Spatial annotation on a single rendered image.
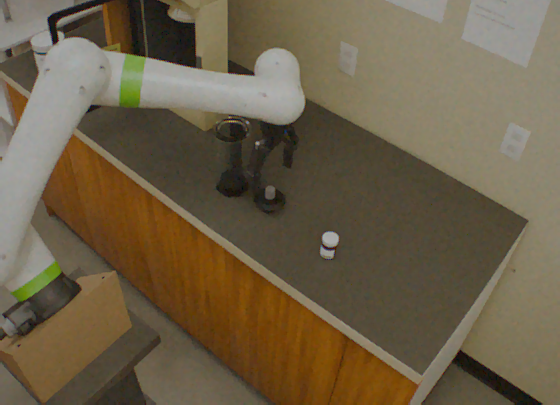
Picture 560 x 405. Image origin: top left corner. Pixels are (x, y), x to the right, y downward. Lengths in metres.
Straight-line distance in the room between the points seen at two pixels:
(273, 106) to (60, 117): 0.45
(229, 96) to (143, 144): 0.74
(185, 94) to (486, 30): 0.88
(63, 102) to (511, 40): 1.17
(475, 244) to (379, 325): 0.43
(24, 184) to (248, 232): 0.74
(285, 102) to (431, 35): 0.67
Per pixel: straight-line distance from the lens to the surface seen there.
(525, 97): 1.68
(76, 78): 1.04
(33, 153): 1.06
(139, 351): 1.39
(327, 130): 1.96
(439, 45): 1.73
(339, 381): 1.73
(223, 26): 1.78
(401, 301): 1.50
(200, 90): 1.20
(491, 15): 1.63
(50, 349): 1.26
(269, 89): 1.21
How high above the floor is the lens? 2.13
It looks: 45 degrees down
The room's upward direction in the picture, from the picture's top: 4 degrees clockwise
